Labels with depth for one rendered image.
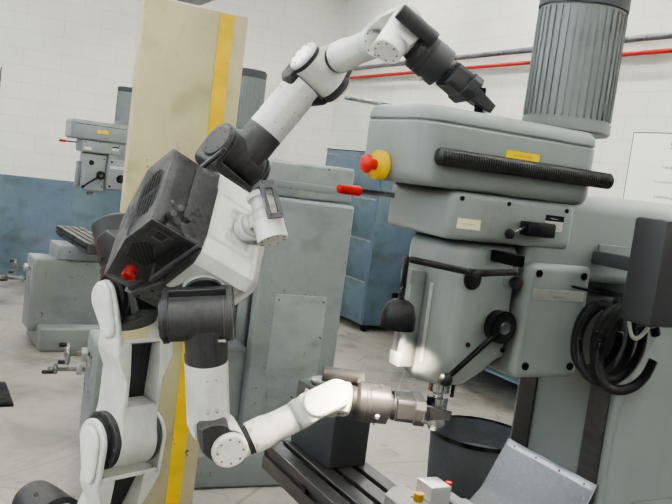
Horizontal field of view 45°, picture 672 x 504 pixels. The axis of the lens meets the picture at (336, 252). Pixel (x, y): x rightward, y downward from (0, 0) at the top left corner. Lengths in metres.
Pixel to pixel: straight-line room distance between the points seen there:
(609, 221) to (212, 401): 0.96
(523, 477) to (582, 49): 1.05
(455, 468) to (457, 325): 2.10
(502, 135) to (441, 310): 0.38
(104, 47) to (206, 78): 7.40
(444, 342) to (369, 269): 7.36
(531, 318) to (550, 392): 0.36
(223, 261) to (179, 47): 1.72
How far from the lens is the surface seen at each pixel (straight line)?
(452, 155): 1.59
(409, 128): 1.64
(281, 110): 1.92
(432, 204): 1.70
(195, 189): 1.76
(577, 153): 1.84
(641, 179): 7.14
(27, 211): 10.58
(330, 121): 11.73
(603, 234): 1.95
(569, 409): 2.10
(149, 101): 3.29
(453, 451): 3.78
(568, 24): 1.93
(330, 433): 2.27
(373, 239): 9.06
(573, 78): 1.90
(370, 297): 9.16
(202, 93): 3.35
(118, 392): 2.07
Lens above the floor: 1.74
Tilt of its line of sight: 6 degrees down
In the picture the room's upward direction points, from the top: 7 degrees clockwise
